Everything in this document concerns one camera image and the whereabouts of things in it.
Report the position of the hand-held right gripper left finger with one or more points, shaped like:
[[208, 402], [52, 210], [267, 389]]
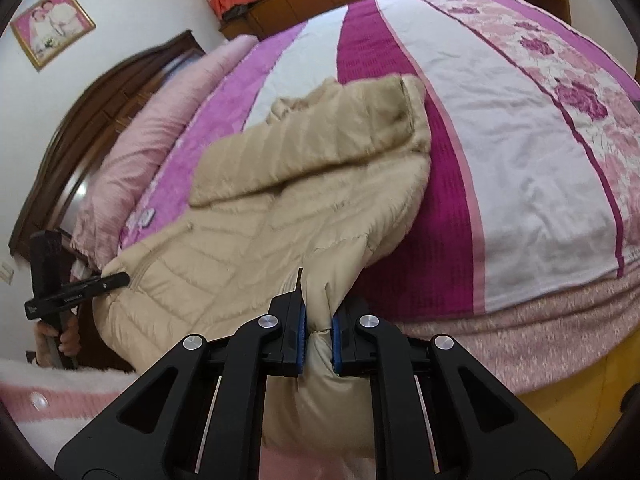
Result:
[[299, 340]]

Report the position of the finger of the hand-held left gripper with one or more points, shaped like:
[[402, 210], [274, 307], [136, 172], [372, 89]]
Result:
[[115, 281]]

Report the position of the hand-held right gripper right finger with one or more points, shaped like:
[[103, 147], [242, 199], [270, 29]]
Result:
[[337, 342]]

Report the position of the beige puffer jacket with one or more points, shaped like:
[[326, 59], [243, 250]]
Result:
[[250, 230]]

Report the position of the person's left hand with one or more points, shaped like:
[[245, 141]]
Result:
[[70, 337]]

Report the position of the small white tag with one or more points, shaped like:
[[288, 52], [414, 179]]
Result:
[[145, 218]]

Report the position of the pink white fleece clothing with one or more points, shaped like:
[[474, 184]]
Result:
[[60, 400]]

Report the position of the pink rolled quilt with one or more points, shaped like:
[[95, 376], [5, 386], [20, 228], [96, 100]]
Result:
[[145, 135]]

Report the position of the dark wooden headboard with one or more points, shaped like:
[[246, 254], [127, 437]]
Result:
[[90, 125]]

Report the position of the purple white striped floral bedsheet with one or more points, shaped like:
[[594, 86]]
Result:
[[525, 160]]

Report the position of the white wall socket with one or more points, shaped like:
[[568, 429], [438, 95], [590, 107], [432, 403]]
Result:
[[6, 271]]

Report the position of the framed wall photo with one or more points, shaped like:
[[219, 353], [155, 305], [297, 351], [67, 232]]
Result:
[[52, 27]]

